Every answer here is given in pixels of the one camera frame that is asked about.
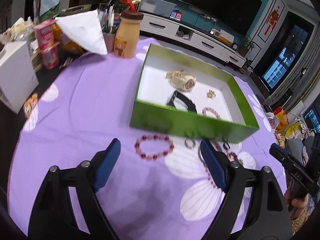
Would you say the pink bead bracelet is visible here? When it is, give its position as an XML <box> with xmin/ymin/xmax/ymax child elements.
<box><xmin>202</xmin><ymin>106</ymin><xmax>222</xmax><ymax>119</ymax></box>

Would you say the gold jewelry piece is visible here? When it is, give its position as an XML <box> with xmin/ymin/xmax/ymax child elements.
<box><xmin>207</xmin><ymin>90</ymin><xmax>216</xmax><ymax>99</ymax></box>

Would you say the black wristband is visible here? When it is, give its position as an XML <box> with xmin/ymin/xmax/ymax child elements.
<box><xmin>167</xmin><ymin>90</ymin><xmax>197</xmax><ymax>113</ymax></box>

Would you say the cream wrist watch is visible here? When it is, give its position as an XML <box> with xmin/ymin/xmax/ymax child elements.
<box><xmin>165</xmin><ymin>71</ymin><xmax>196</xmax><ymax>92</ymax></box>

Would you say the right hand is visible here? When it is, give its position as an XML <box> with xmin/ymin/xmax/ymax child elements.
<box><xmin>284</xmin><ymin>181</ymin><xmax>309</xmax><ymax>220</ymax></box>

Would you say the yellow snack bag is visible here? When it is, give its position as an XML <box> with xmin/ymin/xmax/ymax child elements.
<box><xmin>273</xmin><ymin>107</ymin><xmax>289</xmax><ymax>133</ymax></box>

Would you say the purple floral tablecloth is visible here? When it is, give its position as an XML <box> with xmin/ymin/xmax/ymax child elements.
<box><xmin>7</xmin><ymin>37</ymin><xmax>288</xmax><ymax>240</ymax></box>

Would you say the white small box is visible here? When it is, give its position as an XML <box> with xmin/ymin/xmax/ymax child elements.
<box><xmin>0</xmin><ymin>41</ymin><xmax>39</xmax><ymax>114</ymax></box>

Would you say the green white cardboard box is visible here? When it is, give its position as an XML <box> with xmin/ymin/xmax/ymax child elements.
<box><xmin>130</xmin><ymin>44</ymin><xmax>259</xmax><ymax>142</ymax></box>

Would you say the pink snack carton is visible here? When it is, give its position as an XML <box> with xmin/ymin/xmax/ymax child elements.
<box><xmin>33</xmin><ymin>19</ymin><xmax>59</xmax><ymax>69</ymax></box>

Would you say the tan bear bottle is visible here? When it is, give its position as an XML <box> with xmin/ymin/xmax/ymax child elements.
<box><xmin>113</xmin><ymin>11</ymin><xmax>144</xmax><ymax>59</ymax></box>

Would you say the pink pen holder cup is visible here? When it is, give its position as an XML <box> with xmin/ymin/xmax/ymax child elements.
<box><xmin>103</xmin><ymin>32</ymin><xmax>116</xmax><ymax>53</ymax></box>

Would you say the white fan-shaped paper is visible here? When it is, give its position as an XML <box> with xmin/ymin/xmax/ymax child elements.
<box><xmin>55</xmin><ymin>10</ymin><xmax>107</xmax><ymax>55</ymax></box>

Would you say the white tv cabinet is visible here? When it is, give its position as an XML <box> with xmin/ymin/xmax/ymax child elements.
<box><xmin>140</xmin><ymin>13</ymin><xmax>246</xmax><ymax>68</ymax></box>

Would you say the clear storage bin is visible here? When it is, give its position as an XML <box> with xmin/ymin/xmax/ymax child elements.
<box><xmin>139</xmin><ymin>0</ymin><xmax>177</xmax><ymax>17</ymax></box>

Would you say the brown wooden bead bracelet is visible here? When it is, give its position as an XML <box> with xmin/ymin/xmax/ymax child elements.
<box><xmin>224</xmin><ymin>151</ymin><xmax>245</xmax><ymax>165</ymax></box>

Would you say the small silver ring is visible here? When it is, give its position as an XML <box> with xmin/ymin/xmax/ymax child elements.
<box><xmin>184</xmin><ymin>138</ymin><xmax>197</xmax><ymax>150</ymax></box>

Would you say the red bead bracelet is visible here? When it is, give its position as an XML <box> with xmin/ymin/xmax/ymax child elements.
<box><xmin>134</xmin><ymin>134</ymin><xmax>175</xmax><ymax>161</ymax></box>

